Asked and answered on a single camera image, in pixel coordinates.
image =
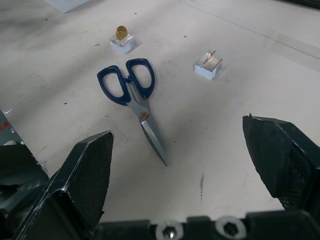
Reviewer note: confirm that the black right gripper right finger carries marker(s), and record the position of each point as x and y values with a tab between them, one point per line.
277	160

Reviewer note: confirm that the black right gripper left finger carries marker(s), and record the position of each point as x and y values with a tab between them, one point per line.
82	175

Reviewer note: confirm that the clear acrylic coin stand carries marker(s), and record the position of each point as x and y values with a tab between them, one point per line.
208	66
122	44

